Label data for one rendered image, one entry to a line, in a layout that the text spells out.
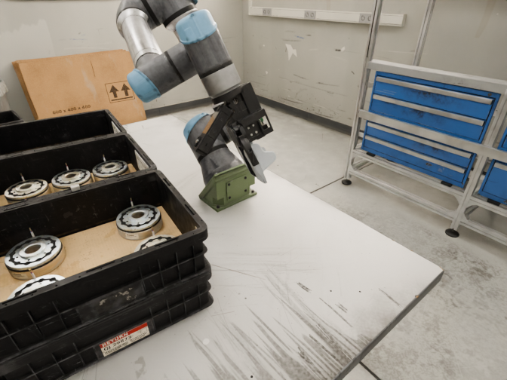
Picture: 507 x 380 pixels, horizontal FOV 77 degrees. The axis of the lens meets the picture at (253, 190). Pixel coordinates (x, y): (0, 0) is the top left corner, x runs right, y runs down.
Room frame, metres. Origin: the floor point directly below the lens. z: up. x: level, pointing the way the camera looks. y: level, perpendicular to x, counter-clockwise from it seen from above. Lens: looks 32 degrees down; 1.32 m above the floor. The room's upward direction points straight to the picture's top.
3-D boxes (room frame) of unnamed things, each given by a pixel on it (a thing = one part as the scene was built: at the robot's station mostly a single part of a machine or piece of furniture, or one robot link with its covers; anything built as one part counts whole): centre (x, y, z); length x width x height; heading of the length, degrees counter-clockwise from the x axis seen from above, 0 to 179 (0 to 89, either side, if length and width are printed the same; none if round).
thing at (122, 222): (0.62, 0.28, 0.86); 0.10 x 0.10 x 0.01
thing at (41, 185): (0.75, 0.62, 0.86); 0.10 x 0.10 x 0.01
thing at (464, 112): (1.91, -1.03, 0.60); 0.72 x 0.03 x 0.56; 39
